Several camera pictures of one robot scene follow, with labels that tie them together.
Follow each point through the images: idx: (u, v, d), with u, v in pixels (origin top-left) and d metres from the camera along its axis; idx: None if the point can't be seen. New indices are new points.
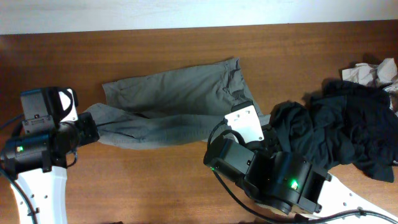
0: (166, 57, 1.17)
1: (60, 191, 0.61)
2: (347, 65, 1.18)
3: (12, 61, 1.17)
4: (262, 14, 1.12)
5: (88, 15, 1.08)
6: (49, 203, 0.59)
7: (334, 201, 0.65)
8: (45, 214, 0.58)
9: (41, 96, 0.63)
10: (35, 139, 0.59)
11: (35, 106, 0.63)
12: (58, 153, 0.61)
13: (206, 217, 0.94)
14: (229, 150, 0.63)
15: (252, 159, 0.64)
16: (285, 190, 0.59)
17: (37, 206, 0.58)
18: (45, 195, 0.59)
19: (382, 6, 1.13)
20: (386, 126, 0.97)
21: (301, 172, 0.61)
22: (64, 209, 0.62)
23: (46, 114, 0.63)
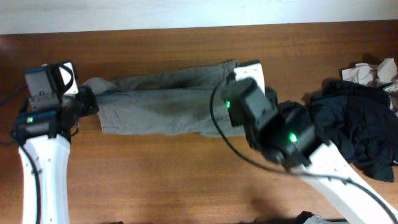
0: (166, 57, 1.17)
1: (61, 156, 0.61)
2: (347, 65, 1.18)
3: (12, 61, 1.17)
4: (263, 14, 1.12)
5: (89, 15, 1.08)
6: (51, 165, 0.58)
7: (328, 165, 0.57)
8: (47, 178, 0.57)
9: (45, 74, 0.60)
10: (41, 114, 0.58)
11: (40, 83, 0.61)
12: (64, 127, 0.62)
13: (205, 217, 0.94)
14: (252, 89, 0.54)
15: (267, 109, 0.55)
16: (285, 140, 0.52)
17: (40, 169, 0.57)
18: (48, 159, 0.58)
19: (382, 7, 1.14)
20: (386, 125, 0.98)
21: (304, 131, 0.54)
22: (63, 180, 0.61)
23: (51, 90, 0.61)
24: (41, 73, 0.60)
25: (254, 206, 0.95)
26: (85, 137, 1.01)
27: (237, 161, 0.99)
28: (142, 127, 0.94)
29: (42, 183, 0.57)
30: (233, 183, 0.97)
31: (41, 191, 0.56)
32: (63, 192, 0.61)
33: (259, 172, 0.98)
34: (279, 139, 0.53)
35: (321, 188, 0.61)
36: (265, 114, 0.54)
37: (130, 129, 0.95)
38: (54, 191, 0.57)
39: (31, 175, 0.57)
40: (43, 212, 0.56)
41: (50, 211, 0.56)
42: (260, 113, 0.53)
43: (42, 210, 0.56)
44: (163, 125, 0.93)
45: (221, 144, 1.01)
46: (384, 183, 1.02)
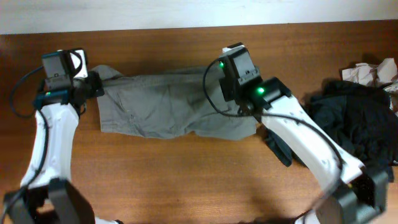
0: (166, 57, 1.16)
1: (69, 119, 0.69)
2: (347, 65, 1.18)
3: (12, 61, 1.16)
4: (262, 13, 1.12)
5: (89, 15, 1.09)
6: (61, 124, 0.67)
7: (284, 108, 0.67)
8: (56, 130, 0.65)
9: (60, 60, 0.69)
10: (55, 93, 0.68)
11: (54, 67, 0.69)
12: (76, 102, 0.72)
13: (206, 217, 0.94)
14: (242, 53, 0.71)
15: (249, 70, 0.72)
16: (254, 92, 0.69)
17: (51, 123, 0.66)
18: (59, 119, 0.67)
19: (380, 6, 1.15)
20: (386, 125, 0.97)
21: (273, 91, 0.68)
22: (68, 140, 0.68)
23: (65, 73, 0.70)
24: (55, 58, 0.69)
25: (255, 206, 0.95)
26: (86, 137, 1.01)
27: (237, 161, 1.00)
28: (143, 121, 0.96)
29: (51, 133, 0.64)
30: (233, 182, 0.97)
31: (50, 137, 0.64)
32: (68, 150, 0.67)
33: (259, 172, 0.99)
34: (252, 92, 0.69)
35: (285, 136, 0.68)
36: (248, 75, 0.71)
37: (129, 126, 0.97)
38: (61, 141, 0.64)
39: (42, 128, 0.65)
40: (50, 157, 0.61)
41: (56, 155, 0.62)
42: (243, 71, 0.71)
43: (49, 154, 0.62)
44: (163, 117, 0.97)
45: (221, 144, 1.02)
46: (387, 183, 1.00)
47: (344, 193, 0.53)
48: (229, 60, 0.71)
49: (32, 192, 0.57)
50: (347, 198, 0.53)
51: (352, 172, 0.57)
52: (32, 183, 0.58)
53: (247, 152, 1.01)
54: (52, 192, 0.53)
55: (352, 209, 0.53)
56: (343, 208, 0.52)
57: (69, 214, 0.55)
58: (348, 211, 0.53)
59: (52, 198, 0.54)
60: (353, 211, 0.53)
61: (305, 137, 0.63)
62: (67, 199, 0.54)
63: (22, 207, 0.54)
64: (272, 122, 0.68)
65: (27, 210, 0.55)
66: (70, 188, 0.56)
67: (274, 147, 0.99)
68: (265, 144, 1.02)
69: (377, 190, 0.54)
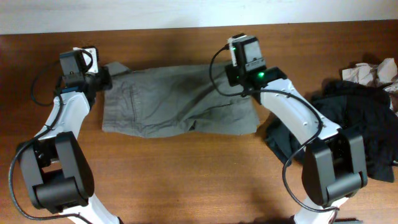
0: (165, 56, 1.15)
1: (83, 102, 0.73)
2: (347, 65, 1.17)
3: (9, 60, 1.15)
4: (262, 13, 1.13)
5: (89, 15, 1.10)
6: (75, 101, 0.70)
7: (276, 86, 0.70)
8: (69, 105, 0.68)
9: (74, 59, 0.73)
10: (69, 88, 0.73)
11: (71, 65, 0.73)
12: (89, 96, 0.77)
13: (206, 218, 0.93)
14: (253, 42, 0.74)
15: (257, 59, 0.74)
16: (255, 78, 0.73)
17: (66, 101, 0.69)
18: (73, 97, 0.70)
19: (376, 6, 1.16)
20: (386, 125, 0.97)
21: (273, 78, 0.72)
22: (78, 117, 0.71)
23: (79, 71, 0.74)
24: (71, 58, 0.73)
25: (255, 206, 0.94)
26: (86, 137, 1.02)
27: (237, 161, 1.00)
28: (147, 118, 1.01)
29: (64, 108, 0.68)
30: (233, 182, 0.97)
31: (63, 111, 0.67)
32: (76, 126, 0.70)
33: (259, 172, 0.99)
34: (254, 75, 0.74)
35: (278, 112, 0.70)
36: (254, 61, 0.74)
37: (132, 126, 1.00)
38: (72, 114, 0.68)
39: (57, 106, 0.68)
40: (60, 121, 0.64)
41: (66, 122, 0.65)
42: (251, 60, 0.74)
43: (60, 121, 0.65)
44: (166, 113, 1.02)
45: (220, 144, 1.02)
46: (388, 183, 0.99)
47: (321, 147, 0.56)
48: (239, 45, 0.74)
49: (41, 145, 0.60)
50: (324, 152, 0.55)
51: (331, 133, 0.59)
52: (41, 135, 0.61)
53: (247, 152, 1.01)
54: (60, 142, 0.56)
55: (328, 165, 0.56)
56: (318, 160, 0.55)
57: (71, 165, 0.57)
58: (324, 166, 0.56)
59: (58, 147, 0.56)
60: (329, 168, 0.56)
61: (292, 107, 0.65)
62: (71, 149, 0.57)
63: (31, 155, 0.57)
64: (267, 98, 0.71)
65: (35, 159, 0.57)
66: (76, 143, 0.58)
67: (274, 147, 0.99)
68: (265, 144, 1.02)
69: (353, 150, 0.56)
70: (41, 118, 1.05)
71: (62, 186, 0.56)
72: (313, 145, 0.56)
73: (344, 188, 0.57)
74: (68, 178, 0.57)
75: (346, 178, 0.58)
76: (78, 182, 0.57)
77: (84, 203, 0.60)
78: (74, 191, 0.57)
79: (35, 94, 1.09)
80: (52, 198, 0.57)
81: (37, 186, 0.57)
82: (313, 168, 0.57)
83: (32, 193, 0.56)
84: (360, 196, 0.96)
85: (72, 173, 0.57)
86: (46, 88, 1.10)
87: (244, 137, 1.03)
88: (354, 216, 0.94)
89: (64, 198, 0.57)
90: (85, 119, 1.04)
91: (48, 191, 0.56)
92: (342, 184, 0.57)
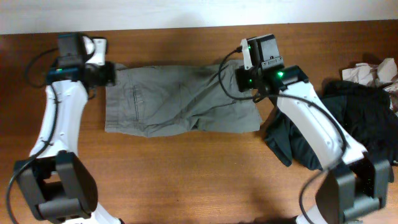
0: (165, 57, 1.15)
1: (78, 96, 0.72)
2: (347, 65, 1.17)
3: (9, 61, 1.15)
4: (262, 13, 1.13)
5: (89, 15, 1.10)
6: (69, 99, 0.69)
7: (296, 92, 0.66)
8: (66, 104, 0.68)
9: (73, 40, 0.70)
10: (66, 70, 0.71)
11: (69, 46, 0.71)
12: (86, 81, 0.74)
13: (206, 217, 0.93)
14: (269, 40, 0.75)
15: (274, 57, 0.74)
16: (273, 77, 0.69)
17: (60, 98, 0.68)
18: (68, 95, 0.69)
19: (377, 5, 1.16)
20: (386, 126, 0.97)
21: (293, 79, 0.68)
22: (75, 113, 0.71)
23: (78, 54, 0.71)
24: (70, 39, 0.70)
25: (256, 206, 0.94)
26: (86, 136, 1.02)
27: (237, 161, 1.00)
28: (148, 118, 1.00)
29: (60, 109, 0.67)
30: (234, 182, 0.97)
31: (59, 112, 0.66)
32: (75, 124, 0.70)
33: (259, 172, 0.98)
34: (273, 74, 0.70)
35: (295, 118, 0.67)
36: (271, 60, 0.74)
37: (134, 126, 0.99)
38: (69, 115, 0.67)
39: (52, 103, 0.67)
40: (58, 130, 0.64)
41: (64, 131, 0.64)
42: (268, 56, 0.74)
43: (58, 128, 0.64)
44: (169, 112, 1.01)
45: (220, 144, 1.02)
46: (389, 183, 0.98)
47: (343, 173, 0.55)
48: (255, 42, 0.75)
49: (40, 163, 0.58)
50: (346, 178, 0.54)
51: (356, 155, 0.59)
52: (41, 154, 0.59)
53: (247, 152, 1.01)
54: (60, 164, 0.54)
55: (350, 191, 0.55)
56: (341, 186, 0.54)
57: (73, 185, 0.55)
58: (346, 192, 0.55)
59: (59, 171, 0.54)
60: (351, 195, 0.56)
61: (318, 124, 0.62)
62: (74, 172, 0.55)
63: (30, 178, 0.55)
64: (286, 104, 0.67)
65: (35, 179, 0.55)
66: (78, 162, 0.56)
67: (274, 147, 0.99)
68: (265, 144, 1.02)
69: (376, 178, 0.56)
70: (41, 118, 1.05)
71: (66, 203, 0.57)
72: (336, 170, 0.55)
73: (359, 211, 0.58)
74: (71, 196, 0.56)
75: (364, 202, 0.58)
76: (81, 200, 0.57)
77: (88, 214, 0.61)
78: (78, 208, 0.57)
79: (35, 94, 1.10)
80: (56, 214, 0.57)
81: (38, 205, 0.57)
82: (333, 191, 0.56)
83: (34, 210, 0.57)
84: None
85: (74, 192, 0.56)
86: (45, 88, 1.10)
87: (244, 138, 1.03)
88: None
89: (68, 212, 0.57)
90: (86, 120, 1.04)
91: (52, 208, 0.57)
92: (359, 207, 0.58)
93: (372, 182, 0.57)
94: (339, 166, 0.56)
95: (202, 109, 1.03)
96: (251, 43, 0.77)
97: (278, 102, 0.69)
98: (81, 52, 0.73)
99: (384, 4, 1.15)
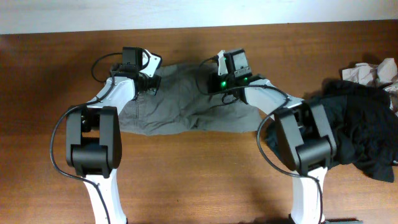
0: (165, 56, 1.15)
1: (129, 90, 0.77)
2: (347, 65, 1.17)
3: (10, 61, 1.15)
4: (262, 13, 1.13)
5: (89, 15, 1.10)
6: (122, 86, 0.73)
7: (255, 83, 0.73)
8: (120, 88, 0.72)
9: (135, 53, 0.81)
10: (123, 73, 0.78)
11: (130, 56, 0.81)
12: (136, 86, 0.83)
13: (206, 217, 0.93)
14: (238, 52, 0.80)
15: (245, 68, 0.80)
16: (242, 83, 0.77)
17: (117, 83, 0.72)
18: (122, 82, 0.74)
19: (377, 5, 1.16)
20: (386, 125, 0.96)
21: (255, 79, 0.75)
22: (123, 101, 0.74)
23: (135, 63, 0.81)
24: (133, 51, 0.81)
25: (256, 205, 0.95)
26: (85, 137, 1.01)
27: (237, 161, 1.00)
28: (149, 116, 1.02)
29: (114, 88, 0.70)
30: (233, 182, 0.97)
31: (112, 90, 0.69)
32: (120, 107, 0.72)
33: (259, 172, 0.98)
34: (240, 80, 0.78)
35: (261, 106, 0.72)
36: (242, 70, 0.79)
37: (134, 123, 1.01)
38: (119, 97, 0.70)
39: (109, 85, 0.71)
40: (108, 98, 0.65)
41: (113, 101, 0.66)
42: (239, 68, 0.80)
43: (107, 98, 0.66)
44: (170, 111, 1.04)
45: (220, 144, 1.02)
46: (389, 183, 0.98)
47: (285, 111, 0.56)
48: (229, 55, 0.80)
49: (87, 112, 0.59)
50: (286, 112, 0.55)
51: (295, 103, 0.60)
52: (90, 105, 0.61)
53: (247, 152, 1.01)
54: (104, 114, 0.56)
55: (295, 126, 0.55)
56: (283, 122, 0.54)
57: (107, 136, 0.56)
58: (290, 128, 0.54)
59: (101, 119, 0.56)
60: (297, 131, 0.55)
61: (267, 94, 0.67)
62: (113, 124, 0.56)
63: (77, 119, 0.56)
64: (250, 94, 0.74)
65: (80, 123, 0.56)
66: (118, 119, 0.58)
67: (275, 147, 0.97)
68: (266, 144, 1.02)
69: (314, 116, 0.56)
70: (41, 118, 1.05)
71: (94, 152, 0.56)
72: (278, 110, 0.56)
73: (313, 152, 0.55)
74: (101, 147, 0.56)
75: (315, 143, 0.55)
76: (109, 152, 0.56)
77: (107, 173, 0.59)
78: (103, 161, 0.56)
79: (35, 94, 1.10)
80: (84, 162, 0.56)
81: (73, 146, 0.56)
82: (281, 134, 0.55)
83: (68, 151, 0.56)
84: (360, 197, 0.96)
85: (106, 142, 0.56)
86: (45, 88, 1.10)
87: (244, 138, 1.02)
88: (354, 216, 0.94)
89: (94, 163, 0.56)
90: None
91: (83, 154, 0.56)
92: (312, 149, 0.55)
93: (313, 122, 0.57)
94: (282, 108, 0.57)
95: (202, 108, 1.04)
96: (226, 55, 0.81)
97: (247, 96, 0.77)
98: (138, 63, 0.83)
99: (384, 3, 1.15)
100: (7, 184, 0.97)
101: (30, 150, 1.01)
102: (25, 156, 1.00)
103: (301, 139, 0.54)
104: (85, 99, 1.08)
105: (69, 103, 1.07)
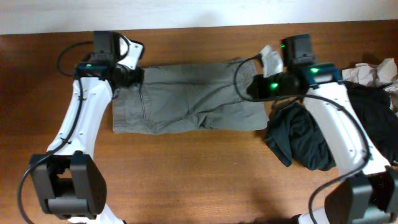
0: (165, 57, 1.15)
1: (104, 96, 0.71)
2: (347, 65, 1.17)
3: (10, 61, 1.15)
4: (262, 13, 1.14)
5: (89, 15, 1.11)
6: (93, 98, 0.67)
7: (328, 95, 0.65)
8: (90, 102, 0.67)
9: (110, 40, 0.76)
10: (95, 66, 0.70)
11: (102, 43, 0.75)
12: (112, 81, 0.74)
13: (206, 217, 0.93)
14: (306, 40, 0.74)
15: (308, 58, 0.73)
16: (310, 74, 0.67)
17: (85, 96, 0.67)
18: (93, 93, 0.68)
19: (375, 6, 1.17)
20: (386, 125, 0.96)
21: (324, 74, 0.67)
22: (99, 112, 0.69)
23: (110, 51, 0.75)
24: (106, 37, 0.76)
25: (256, 205, 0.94)
26: None
27: (237, 161, 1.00)
28: (156, 115, 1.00)
29: (85, 106, 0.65)
30: (233, 182, 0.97)
31: (83, 110, 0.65)
32: (97, 124, 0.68)
33: (259, 172, 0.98)
34: (306, 68, 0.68)
35: (321, 122, 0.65)
36: (304, 58, 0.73)
37: (142, 122, 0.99)
38: (92, 114, 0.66)
39: (77, 99, 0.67)
40: (78, 129, 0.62)
41: (84, 130, 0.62)
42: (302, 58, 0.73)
43: (78, 127, 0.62)
44: (176, 110, 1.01)
45: (220, 144, 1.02)
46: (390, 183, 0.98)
47: (363, 184, 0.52)
48: (289, 42, 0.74)
49: (55, 160, 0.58)
50: (364, 188, 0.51)
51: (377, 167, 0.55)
52: (58, 150, 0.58)
53: (247, 152, 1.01)
54: (74, 164, 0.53)
55: (364, 201, 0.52)
56: (355, 201, 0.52)
57: (83, 187, 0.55)
58: (358, 202, 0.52)
59: (73, 170, 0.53)
60: (363, 205, 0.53)
61: (341, 121, 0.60)
62: (86, 173, 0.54)
63: (44, 173, 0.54)
64: (315, 106, 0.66)
65: (48, 177, 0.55)
66: (92, 164, 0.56)
67: (274, 147, 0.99)
68: (266, 144, 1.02)
69: (392, 195, 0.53)
70: (41, 118, 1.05)
71: (73, 203, 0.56)
72: (355, 180, 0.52)
73: (367, 221, 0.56)
74: (79, 196, 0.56)
75: (370, 214, 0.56)
76: (88, 200, 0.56)
77: (92, 216, 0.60)
78: (85, 207, 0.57)
79: (35, 95, 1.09)
80: (62, 210, 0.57)
81: (48, 199, 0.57)
82: (344, 199, 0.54)
83: (43, 203, 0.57)
84: None
85: (83, 193, 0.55)
86: (46, 89, 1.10)
87: (244, 138, 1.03)
88: None
89: (74, 211, 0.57)
90: None
91: (61, 203, 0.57)
92: (365, 219, 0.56)
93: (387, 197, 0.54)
94: (358, 175, 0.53)
95: (211, 106, 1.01)
96: (284, 42, 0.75)
97: (307, 101, 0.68)
98: (115, 53, 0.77)
99: (384, 4, 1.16)
100: (7, 185, 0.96)
101: (31, 151, 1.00)
102: (24, 157, 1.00)
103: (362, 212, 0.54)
104: None
105: (68, 103, 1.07)
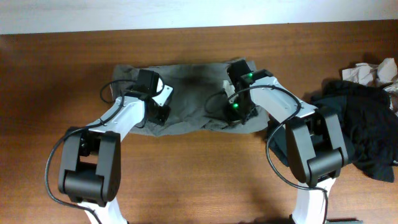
0: (165, 56, 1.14)
1: (139, 111, 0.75)
2: (347, 64, 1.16)
3: (11, 60, 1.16)
4: (262, 13, 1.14)
5: (90, 15, 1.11)
6: (130, 107, 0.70)
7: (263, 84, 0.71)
8: (128, 109, 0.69)
9: (150, 76, 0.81)
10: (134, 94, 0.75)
11: (145, 78, 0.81)
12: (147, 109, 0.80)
13: (206, 217, 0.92)
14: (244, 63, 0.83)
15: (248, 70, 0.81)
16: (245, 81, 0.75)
17: (125, 104, 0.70)
18: (133, 104, 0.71)
19: (375, 6, 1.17)
20: (387, 125, 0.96)
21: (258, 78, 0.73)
22: (131, 121, 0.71)
23: (150, 87, 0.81)
24: (148, 73, 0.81)
25: (256, 205, 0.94)
26: None
27: (237, 161, 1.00)
28: None
29: (122, 109, 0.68)
30: (233, 182, 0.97)
31: (120, 111, 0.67)
32: (127, 130, 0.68)
33: (259, 172, 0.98)
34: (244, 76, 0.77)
35: (268, 107, 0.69)
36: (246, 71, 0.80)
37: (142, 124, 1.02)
38: (127, 117, 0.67)
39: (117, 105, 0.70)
40: (114, 120, 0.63)
41: (119, 124, 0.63)
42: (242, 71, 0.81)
43: (114, 118, 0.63)
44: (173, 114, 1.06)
45: (220, 144, 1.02)
46: (390, 183, 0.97)
47: (298, 122, 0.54)
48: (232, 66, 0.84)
49: (87, 136, 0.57)
50: (300, 124, 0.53)
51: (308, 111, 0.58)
52: (92, 128, 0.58)
53: (247, 152, 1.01)
54: (105, 141, 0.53)
55: (308, 138, 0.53)
56: (296, 135, 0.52)
57: (104, 166, 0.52)
58: (302, 140, 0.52)
59: (102, 145, 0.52)
60: (309, 143, 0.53)
61: (275, 98, 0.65)
62: (112, 152, 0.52)
63: (76, 144, 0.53)
64: (259, 98, 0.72)
65: (78, 147, 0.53)
66: (119, 147, 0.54)
67: (274, 147, 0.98)
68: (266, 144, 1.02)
69: (329, 128, 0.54)
70: (40, 117, 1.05)
71: (89, 182, 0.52)
72: (292, 122, 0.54)
73: (326, 165, 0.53)
74: (97, 177, 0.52)
75: (327, 155, 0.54)
76: (104, 184, 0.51)
77: (103, 204, 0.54)
78: (97, 193, 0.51)
79: (35, 94, 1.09)
80: (75, 190, 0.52)
81: (68, 171, 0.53)
82: (292, 145, 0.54)
83: (61, 176, 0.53)
84: (361, 196, 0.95)
85: (102, 173, 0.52)
86: (46, 88, 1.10)
87: (243, 138, 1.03)
88: (355, 216, 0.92)
89: (87, 195, 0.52)
90: (84, 119, 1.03)
91: (76, 180, 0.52)
92: (323, 162, 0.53)
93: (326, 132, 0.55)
94: (294, 119, 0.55)
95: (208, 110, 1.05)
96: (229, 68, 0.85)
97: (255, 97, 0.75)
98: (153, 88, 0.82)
99: (384, 3, 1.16)
100: (5, 183, 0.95)
101: (30, 149, 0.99)
102: (22, 155, 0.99)
103: (311, 150, 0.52)
104: (85, 99, 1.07)
105: (68, 102, 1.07)
